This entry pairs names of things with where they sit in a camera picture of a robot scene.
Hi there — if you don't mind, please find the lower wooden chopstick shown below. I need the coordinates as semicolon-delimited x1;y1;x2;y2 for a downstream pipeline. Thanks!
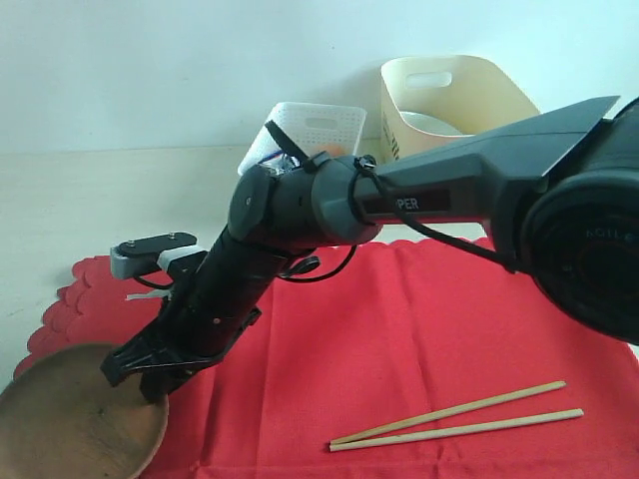
328;408;584;452

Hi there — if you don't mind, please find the pale green bowl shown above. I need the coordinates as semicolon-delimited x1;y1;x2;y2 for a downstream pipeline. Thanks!
399;111;472;138

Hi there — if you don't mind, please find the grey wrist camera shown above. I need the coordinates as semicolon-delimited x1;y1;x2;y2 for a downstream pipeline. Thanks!
110;232;207;279

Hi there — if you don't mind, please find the white perforated plastic basket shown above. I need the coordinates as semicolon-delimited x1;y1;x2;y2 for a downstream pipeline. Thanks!
265;102;366;155

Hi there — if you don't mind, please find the red scalloped cloth mat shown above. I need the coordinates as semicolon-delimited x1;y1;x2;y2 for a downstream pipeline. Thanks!
12;237;639;479

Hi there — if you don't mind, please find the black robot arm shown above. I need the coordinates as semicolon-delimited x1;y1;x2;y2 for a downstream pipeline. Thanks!
101;97;638;403

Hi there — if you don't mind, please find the cream plastic bin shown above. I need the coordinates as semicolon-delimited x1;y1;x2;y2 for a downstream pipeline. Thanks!
380;55;539;164

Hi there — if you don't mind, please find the upper wooden chopstick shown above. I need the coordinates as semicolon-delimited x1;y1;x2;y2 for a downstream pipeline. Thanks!
329;380;567;446

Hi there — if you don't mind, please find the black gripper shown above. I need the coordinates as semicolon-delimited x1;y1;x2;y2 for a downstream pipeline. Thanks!
100;232;293;402

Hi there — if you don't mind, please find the brown egg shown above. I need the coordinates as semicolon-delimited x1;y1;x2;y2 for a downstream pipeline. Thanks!
325;145;345;156

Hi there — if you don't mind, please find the blue white snack packet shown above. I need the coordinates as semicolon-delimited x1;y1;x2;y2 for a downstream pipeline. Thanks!
258;151;301;176

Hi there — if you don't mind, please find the brown oval plate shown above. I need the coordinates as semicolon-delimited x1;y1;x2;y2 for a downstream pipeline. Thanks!
1;343;169;478

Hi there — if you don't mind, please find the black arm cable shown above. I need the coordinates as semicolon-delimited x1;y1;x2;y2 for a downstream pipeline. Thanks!
264;119;515;288

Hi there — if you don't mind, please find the wooden chopstick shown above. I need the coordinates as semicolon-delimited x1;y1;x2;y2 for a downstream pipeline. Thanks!
328;408;584;452
329;380;567;446

